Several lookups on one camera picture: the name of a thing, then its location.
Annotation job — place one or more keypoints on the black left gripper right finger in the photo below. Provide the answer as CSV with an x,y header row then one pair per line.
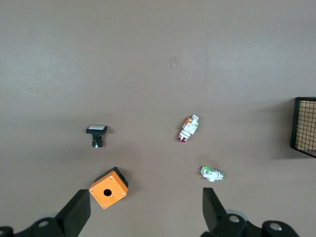
x,y
214,214

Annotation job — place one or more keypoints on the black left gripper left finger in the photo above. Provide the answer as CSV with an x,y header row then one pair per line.
x,y
74,217

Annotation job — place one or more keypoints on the red push button switch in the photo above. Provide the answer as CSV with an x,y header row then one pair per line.
x,y
188,127

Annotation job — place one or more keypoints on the black button white square cap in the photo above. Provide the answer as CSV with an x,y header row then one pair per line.
x,y
96,132

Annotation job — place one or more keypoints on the clear tape patch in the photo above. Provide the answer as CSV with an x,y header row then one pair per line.
x,y
172,62

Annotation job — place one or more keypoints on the green push button switch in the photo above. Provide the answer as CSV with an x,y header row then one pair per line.
x,y
211,174

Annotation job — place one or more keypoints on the orange button enclosure box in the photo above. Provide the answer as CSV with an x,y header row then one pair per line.
x,y
116,190

